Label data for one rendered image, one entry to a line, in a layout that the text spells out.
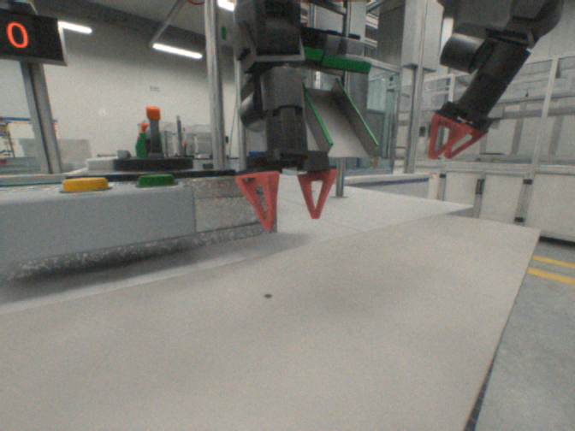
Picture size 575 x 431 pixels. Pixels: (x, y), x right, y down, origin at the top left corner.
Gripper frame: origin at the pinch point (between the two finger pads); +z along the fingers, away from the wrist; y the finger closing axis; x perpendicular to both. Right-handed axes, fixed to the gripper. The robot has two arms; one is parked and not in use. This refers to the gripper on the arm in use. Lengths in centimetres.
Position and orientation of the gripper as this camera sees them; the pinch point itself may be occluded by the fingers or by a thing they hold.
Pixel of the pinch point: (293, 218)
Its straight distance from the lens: 35.8
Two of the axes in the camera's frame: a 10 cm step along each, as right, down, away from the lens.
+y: -7.2, 1.4, -6.8
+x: 6.9, 0.1, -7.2
